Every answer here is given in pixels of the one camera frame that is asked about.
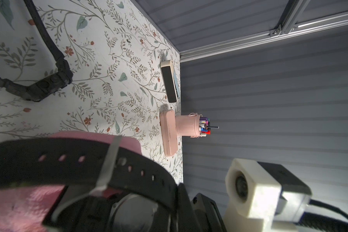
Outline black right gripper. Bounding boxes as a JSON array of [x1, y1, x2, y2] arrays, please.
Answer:
[[174, 183, 227, 232]]

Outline black watch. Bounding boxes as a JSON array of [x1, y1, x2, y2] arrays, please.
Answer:
[[0, 138, 178, 232]]

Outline pink cloth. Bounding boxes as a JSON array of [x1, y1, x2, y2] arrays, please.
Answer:
[[0, 131, 142, 232]]

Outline black strap wristwatch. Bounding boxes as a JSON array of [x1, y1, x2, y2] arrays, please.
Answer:
[[0, 1, 73, 102]]

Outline coloured markers bunch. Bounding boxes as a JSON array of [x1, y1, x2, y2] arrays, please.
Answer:
[[199, 117, 219, 137]]

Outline pink pen cup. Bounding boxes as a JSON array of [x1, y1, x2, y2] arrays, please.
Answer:
[[175, 113, 202, 138]]

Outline pink case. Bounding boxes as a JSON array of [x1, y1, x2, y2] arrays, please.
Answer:
[[159, 110, 178, 157]]

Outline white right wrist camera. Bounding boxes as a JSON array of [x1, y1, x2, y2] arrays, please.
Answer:
[[223, 158, 312, 232]]

